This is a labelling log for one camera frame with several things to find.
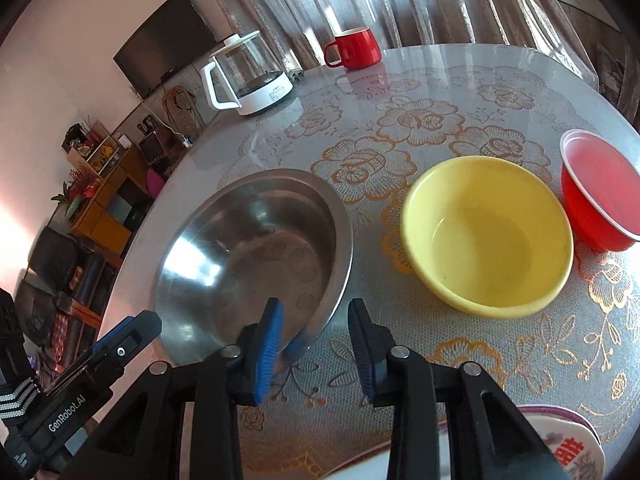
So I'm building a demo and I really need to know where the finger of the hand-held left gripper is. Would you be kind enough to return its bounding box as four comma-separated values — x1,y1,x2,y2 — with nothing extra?
45,310,163,392

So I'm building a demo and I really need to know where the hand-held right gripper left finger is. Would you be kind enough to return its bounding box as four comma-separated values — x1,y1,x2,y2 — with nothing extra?
57,298,285,480

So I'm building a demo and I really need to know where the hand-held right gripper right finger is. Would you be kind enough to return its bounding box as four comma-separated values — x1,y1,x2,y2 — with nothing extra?
347,298,571,480

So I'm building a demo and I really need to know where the stainless steel bowl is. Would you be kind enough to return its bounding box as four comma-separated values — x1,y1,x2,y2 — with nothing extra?
152,168,355,366

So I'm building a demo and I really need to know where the yellow plastic bowl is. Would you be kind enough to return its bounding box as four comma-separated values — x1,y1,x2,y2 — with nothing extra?
399,155,575,320

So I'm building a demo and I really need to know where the floral plate with purple rim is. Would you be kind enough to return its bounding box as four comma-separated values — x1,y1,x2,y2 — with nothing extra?
517,404,601,441

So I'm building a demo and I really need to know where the white plate with red characters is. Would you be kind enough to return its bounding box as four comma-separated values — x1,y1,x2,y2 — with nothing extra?
330,420,606,480

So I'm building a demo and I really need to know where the red plastic bowl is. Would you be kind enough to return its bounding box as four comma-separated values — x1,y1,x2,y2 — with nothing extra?
560,129,640,253

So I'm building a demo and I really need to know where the black armchair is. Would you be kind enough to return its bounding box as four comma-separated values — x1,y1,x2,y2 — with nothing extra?
15,225,121,376

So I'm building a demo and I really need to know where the wooden cabinet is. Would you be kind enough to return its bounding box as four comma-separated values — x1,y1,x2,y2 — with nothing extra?
65,147,156,261

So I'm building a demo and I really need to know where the potted green plant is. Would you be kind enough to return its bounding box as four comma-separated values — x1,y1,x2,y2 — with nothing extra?
50,180,83,221

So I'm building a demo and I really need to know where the small dark speaker box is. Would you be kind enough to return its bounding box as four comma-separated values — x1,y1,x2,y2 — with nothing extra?
137,132,168,166

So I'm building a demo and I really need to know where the wooden shelf with ornaments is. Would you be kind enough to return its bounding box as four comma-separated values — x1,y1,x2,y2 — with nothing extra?
62,120,121,168

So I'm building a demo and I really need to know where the wooden chair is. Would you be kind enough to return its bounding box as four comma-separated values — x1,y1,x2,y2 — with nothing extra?
165,86,206,136

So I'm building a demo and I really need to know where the lace floral table mat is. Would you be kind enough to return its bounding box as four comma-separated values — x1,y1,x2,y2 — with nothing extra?
220,67,640,480

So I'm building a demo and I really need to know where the white glass electric kettle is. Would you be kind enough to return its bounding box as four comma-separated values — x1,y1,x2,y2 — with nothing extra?
201,31,295,117

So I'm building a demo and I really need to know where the red mug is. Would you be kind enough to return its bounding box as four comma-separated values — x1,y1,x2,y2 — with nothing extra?
323,26,383,70

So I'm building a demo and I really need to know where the wide grey sheer curtain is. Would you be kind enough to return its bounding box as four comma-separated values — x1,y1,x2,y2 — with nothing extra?
202,0,601,76

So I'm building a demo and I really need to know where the wall-mounted flat television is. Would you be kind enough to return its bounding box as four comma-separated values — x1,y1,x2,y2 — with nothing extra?
113,0,217,101

